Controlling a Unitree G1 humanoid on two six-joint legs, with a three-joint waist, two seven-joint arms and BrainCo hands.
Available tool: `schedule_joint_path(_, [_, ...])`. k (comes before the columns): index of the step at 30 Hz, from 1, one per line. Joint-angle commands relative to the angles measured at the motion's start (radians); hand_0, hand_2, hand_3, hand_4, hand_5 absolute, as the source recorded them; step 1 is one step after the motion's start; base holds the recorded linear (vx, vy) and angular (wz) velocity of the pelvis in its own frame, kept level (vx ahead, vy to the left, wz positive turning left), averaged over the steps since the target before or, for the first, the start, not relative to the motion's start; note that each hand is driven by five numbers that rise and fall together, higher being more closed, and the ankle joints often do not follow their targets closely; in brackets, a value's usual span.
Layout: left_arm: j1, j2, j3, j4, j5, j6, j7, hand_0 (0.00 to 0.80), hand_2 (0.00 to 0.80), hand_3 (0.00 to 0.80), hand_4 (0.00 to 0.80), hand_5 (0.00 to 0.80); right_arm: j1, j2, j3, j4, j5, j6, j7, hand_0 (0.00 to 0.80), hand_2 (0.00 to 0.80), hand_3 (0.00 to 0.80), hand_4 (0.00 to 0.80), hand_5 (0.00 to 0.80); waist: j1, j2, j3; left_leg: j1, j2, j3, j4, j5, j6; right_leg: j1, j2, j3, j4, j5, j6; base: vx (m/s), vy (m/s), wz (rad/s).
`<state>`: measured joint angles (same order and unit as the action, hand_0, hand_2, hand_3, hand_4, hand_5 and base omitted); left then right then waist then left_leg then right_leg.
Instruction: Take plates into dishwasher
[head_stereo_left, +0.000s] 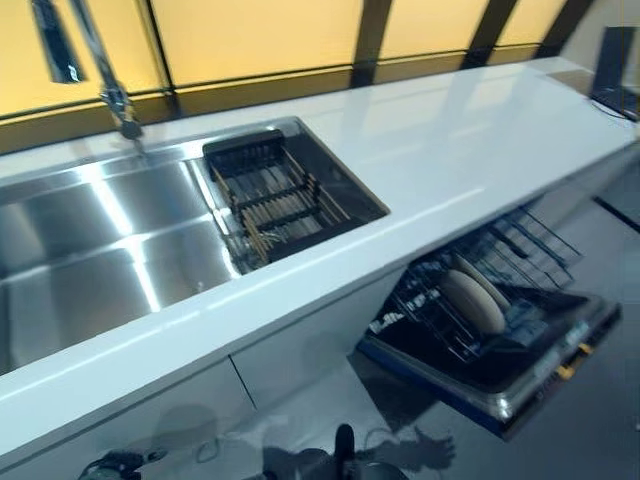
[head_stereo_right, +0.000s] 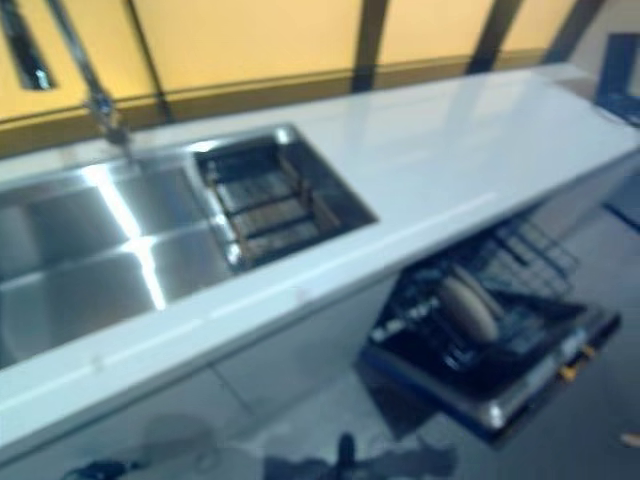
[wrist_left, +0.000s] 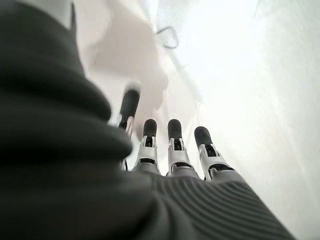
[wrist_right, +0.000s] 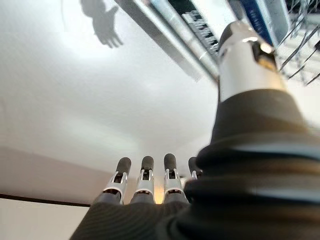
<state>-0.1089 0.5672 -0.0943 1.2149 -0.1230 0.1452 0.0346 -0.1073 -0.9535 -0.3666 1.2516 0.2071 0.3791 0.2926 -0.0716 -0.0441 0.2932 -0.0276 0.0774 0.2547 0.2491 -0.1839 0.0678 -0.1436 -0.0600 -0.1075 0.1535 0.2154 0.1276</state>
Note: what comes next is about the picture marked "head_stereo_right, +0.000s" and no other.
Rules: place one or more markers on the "white cabinet door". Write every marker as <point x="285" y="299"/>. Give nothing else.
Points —
<point x="100" y="430"/>
<point x="310" y="350"/>

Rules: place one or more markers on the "cream ceramic plate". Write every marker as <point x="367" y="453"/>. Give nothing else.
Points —
<point x="465" y="271"/>
<point x="470" y="315"/>

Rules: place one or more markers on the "stainless steel sink basin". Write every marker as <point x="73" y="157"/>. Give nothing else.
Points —
<point x="75" y="280"/>

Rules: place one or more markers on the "chrome gooseneck kitchen faucet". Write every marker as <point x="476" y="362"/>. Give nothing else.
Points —
<point x="102" y="107"/>

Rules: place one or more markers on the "black dish drying rack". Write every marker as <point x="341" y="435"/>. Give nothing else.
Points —
<point x="270" y="215"/>

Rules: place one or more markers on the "dark blue box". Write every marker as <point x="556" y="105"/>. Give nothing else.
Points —
<point x="620" y="75"/>

